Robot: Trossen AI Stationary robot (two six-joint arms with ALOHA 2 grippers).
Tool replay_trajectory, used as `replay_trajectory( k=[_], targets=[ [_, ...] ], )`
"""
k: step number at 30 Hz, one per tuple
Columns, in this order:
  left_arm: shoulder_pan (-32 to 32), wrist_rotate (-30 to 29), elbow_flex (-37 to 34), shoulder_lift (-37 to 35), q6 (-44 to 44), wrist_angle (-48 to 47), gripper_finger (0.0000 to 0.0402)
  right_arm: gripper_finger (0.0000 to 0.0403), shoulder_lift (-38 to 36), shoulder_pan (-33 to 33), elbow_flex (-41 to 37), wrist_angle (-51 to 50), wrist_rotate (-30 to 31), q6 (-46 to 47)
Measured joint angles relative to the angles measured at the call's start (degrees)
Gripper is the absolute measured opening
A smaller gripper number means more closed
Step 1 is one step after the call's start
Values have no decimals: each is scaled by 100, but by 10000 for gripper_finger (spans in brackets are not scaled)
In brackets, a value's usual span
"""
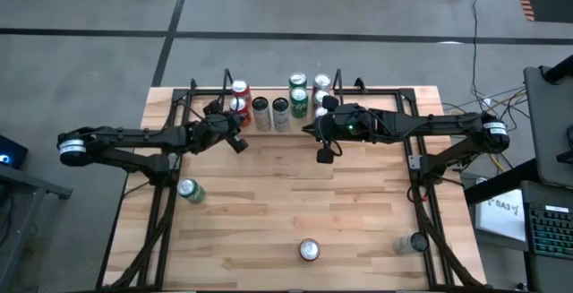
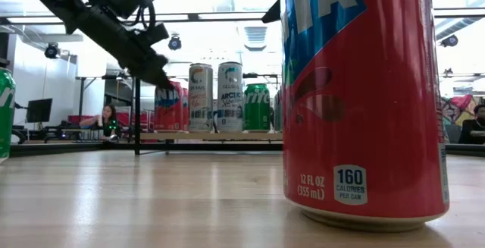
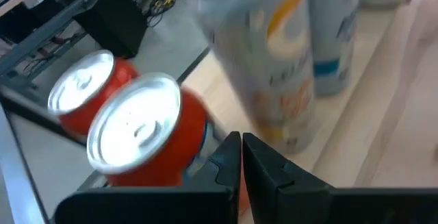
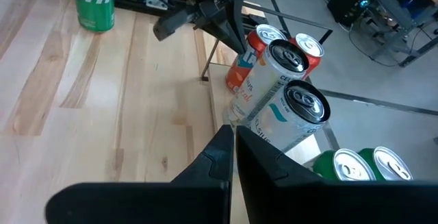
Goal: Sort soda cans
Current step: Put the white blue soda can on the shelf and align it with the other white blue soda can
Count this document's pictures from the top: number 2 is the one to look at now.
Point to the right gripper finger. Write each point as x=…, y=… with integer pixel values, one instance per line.
x=273, y=13

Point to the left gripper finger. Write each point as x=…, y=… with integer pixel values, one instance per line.
x=155, y=70

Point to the white Celsius can peach print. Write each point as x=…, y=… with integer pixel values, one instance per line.
x=201, y=100

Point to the white Celsius can blue palm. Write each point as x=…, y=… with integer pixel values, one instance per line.
x=230, y=100

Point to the green Sprite can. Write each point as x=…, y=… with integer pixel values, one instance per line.
x=7, y=115
x=257, y=107

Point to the silver Diet Coke can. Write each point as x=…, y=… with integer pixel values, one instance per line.
x=277, y=113

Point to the ceiling air vent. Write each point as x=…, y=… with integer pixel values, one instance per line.
x=255, y=35

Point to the black ceiling spotlight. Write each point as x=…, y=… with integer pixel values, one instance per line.
x=449, y=41
x=52, y=51
x=174, y=43

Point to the black metal shelf leg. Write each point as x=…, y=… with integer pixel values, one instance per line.
x=137, y=126

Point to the thin black background stand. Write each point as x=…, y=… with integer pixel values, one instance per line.
x=265, y=76

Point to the person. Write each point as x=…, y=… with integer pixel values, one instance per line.
x=473, y=126
x=108, y=124

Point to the black background monitor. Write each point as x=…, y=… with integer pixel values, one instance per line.
x=39, y=110

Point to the colourful patchwork quilt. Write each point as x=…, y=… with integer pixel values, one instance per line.
x=454, y=107

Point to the black overhead frame bar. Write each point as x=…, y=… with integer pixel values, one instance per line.
x=227, y=16

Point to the black metal table frame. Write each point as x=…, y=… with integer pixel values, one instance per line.
x=76, y=146

